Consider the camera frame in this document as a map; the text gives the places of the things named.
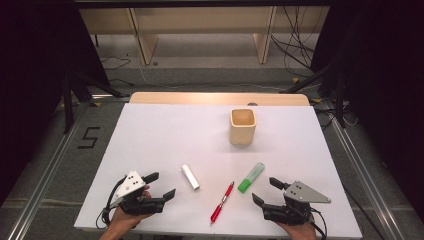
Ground red pen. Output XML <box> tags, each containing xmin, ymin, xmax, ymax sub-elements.
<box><xmin>209</xmin><ymin>180</ymin><xmax>235</xmax><ymax>225</ymax></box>

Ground bundle of black cables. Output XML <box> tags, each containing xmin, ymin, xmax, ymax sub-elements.
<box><xmin>269</xmin><ymin>6</ymin><xmax>316</xmax><ymax>79</ymax></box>

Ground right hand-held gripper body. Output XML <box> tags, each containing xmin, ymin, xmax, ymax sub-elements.
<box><xmin>261</xmin><ymin>180</ymin><xmax>332</xmax><ymax>227</ymax></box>

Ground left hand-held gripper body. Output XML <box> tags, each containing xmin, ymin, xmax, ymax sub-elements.
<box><xmin>109</xmin><ymin>170</ymin><xmax>167</xmax><ymax>215</ymax></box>

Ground aluminium floor rail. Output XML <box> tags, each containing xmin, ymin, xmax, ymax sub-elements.
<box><xmin>328</xmin><ymin>116</ymin><xmax>406</xmax><ymax>240</ymax></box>
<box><xmin>6</xmin><ymin>109</ymin><xmax>88</xmax><ymax>240</ymax></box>

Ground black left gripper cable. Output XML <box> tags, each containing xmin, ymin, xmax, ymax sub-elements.
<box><xmin>96</xmin><ymin>176</ymin><xmax>126</xmax><ymax>230</ymax></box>

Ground person's left hand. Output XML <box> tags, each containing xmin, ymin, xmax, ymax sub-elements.
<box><xmin>104</xmin><ymin>207</ymin><xmax>153</xmax><ymax>234</ymax></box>

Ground beige wooden bench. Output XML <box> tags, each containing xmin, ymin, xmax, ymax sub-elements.
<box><xmin>79</xmin><ymin>6</ymin><xmax>331</xmax><ymax>66</ymax></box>

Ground green highlighter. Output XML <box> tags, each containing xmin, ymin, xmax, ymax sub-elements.
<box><xmin>237</xmin><ymin>162</ymin><xmax>266</xmax><ymax>194</ymax></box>

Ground black tripod stand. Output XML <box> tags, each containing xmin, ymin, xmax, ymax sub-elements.
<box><xmin>61</xmin><ymin>71</ymin><xmax>126</xmax><ymax>134</ymax></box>
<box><xmin>279</xmin><ymin>59</ymin><xmax>348</xmax><ymax>129</ymax></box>

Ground white board mat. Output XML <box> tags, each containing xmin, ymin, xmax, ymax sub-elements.
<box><xmin>73</xmin><ymin>102</ymin><xmax>363</xmax><ymax>239</ymax></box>

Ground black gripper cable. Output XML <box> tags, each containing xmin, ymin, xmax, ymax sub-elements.
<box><xmin>309</xmin><ymin>206</ymin><xmax>328</xmax><ymax>240</ymax></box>
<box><xmin>96</xmin><ymin>176</ymin><xmax>126</xmax><ymax>230</ymax></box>

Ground black curtain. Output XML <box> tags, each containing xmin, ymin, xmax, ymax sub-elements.
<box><xmin>309</xmin><ymin>0</ymin><xmax>424</xmax><ymax>214</ymax></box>
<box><xmin>0</xmin><ymin>6</ymin><xmax>111</xmax><ymax>201</ymax></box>

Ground beige square pen holder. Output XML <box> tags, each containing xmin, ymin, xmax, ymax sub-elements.
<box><xmin>229</xmin><ymin>108</ymin><xmax>258</xmax><ymax>146</ymax></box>

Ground white stick eraser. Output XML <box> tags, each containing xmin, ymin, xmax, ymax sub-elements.
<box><xmin>181</xmin><ymin>163</ymin><xmax>201</xmax><ymax>191</ymax></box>

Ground person's right hand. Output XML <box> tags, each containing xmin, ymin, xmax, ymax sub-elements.
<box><xmin>276</xmin><ymin>221</ymin><xmax>318</xmax><ymax>240</ymax></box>

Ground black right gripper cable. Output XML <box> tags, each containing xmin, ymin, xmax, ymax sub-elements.
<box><xmin>309</xmin><ymin>206</ymin><xmax>328</xmax><ymax>240</ymax></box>

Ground black floor cable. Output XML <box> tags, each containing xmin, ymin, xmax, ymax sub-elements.
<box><xmin>99</xmin><ymin>56</ymin><xmax>132</xmax><ymax>71</ymax></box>

